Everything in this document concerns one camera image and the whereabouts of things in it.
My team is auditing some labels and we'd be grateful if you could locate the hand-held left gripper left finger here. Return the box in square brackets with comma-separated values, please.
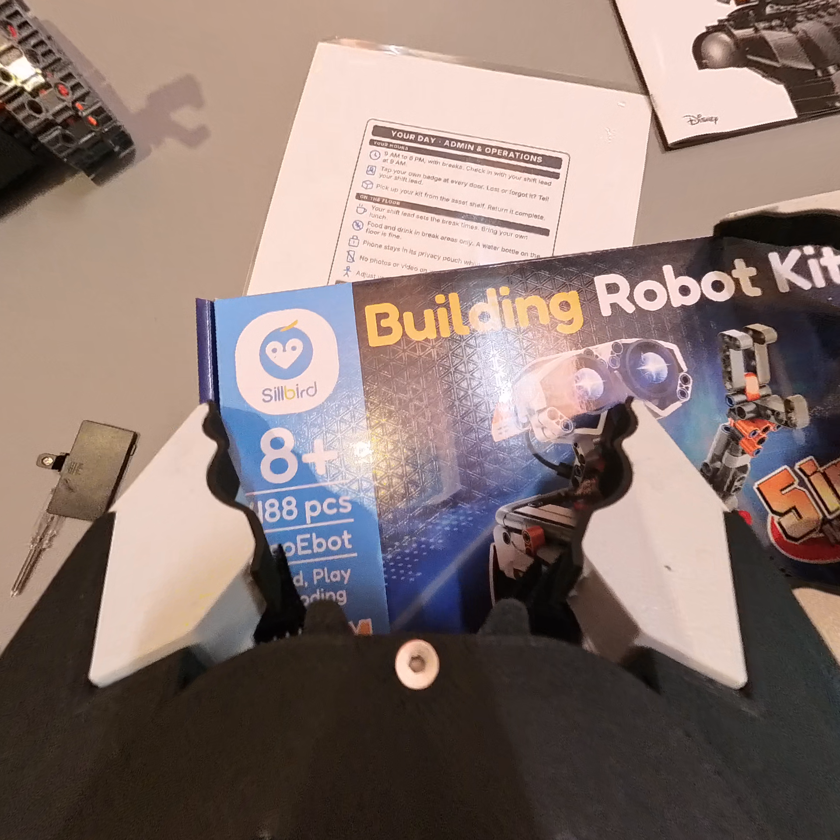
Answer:
[87, 403, 271, 689]

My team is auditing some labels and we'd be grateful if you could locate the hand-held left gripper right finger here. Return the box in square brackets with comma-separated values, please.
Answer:
[570, 397, 749, 691]

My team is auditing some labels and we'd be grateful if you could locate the black battery cover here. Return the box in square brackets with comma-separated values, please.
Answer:
[46, 420, 139, 523]

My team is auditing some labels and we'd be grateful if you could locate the black orange tracked toy robot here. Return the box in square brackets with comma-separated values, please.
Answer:
[0, 0, 137, 182]

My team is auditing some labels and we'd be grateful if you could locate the white instruction booklet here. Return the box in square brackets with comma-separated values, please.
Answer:
[610, 0, 840, 153]

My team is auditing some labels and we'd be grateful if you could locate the blue robot kit box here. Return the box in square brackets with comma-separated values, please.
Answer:
[196, 233, 840, 639]

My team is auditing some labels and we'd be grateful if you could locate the printed notice sheet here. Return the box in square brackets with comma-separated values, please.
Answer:
[244, 42, 652, 298]

